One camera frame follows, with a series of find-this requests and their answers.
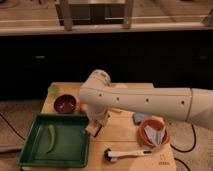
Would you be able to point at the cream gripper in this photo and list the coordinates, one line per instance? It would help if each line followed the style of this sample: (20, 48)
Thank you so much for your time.
(101, 118)

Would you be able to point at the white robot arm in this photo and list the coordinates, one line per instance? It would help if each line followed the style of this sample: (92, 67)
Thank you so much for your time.
(185, 104)

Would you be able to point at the green plastic tray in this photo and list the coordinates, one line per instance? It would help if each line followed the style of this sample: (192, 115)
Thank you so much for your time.
(71, 143)

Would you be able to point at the red yellow apple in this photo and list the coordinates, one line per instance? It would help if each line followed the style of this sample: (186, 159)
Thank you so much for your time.
(82, 107)

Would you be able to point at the blue sponge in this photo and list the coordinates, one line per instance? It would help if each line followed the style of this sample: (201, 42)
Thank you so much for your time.
(139, 117)

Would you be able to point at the dark red bowl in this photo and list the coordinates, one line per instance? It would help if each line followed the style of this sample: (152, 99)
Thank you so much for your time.
(65, 104)

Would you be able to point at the orange clay bowl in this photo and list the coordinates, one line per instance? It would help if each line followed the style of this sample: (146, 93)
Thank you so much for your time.
(156, 124)

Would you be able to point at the green chili pepper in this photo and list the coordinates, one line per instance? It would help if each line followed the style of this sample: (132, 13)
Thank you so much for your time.
(52, 133)

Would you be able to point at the blue grey cloth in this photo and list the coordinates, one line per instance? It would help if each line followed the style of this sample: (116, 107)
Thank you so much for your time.
(155, 136)

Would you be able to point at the light green lime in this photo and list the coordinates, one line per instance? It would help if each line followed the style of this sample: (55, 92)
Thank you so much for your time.
(53, 91)

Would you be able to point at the wooden chair legs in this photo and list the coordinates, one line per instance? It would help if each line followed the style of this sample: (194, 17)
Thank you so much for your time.
(94, 12)

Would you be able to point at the white handled dish brush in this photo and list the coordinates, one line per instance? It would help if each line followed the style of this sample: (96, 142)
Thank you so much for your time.
(112, 156)

